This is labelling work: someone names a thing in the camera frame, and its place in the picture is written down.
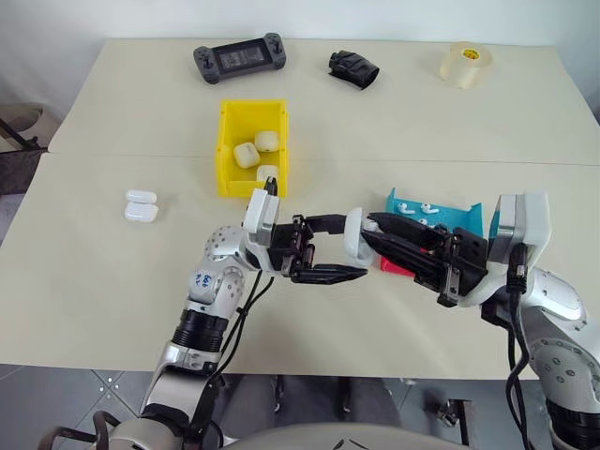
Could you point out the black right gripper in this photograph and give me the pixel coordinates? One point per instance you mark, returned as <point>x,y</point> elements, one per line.
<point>466,262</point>

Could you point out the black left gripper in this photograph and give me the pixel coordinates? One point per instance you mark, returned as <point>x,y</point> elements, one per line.
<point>290,248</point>

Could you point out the white earbud case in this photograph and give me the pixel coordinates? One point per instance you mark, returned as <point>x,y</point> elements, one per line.
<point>268,172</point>
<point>352,234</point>
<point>246,154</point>
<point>139,205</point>
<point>267,140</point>

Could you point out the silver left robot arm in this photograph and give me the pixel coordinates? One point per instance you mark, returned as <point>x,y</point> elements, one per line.
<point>211,281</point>

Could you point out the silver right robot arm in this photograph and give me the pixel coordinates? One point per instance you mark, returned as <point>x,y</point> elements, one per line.
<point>562,328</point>

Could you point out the closed white earbud case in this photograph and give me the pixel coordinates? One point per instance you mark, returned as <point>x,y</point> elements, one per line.
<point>268,172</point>
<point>267,140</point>
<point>246,154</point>

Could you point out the yellow plastic bin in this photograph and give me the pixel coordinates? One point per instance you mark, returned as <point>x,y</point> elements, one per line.
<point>227,150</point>

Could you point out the red plastic block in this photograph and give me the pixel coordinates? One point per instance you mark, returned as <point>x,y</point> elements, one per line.
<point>391,268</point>

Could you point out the teal plastic tray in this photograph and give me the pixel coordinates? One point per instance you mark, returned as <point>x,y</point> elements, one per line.
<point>461,220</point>

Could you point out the translucent tape roll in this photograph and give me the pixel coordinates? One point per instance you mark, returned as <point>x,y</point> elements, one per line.
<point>465,65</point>

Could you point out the silver robot torso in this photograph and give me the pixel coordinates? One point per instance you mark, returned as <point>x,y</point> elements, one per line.
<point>319,438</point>

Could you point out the dark grey handheld game console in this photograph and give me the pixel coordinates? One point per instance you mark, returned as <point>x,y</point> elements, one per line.
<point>240,57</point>

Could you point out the dark chair with fabric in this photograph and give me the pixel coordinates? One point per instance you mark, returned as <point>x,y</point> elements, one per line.
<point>19,159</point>

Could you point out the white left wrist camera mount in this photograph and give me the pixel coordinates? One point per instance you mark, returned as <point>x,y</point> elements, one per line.
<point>255,215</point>

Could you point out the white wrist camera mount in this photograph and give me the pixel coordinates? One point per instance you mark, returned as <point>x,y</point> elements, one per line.
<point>534,220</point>
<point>255,215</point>

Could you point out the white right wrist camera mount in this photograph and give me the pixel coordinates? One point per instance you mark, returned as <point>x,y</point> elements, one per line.
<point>534,220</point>

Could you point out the dark metal frame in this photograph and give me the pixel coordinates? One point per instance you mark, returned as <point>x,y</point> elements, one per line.
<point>457,419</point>

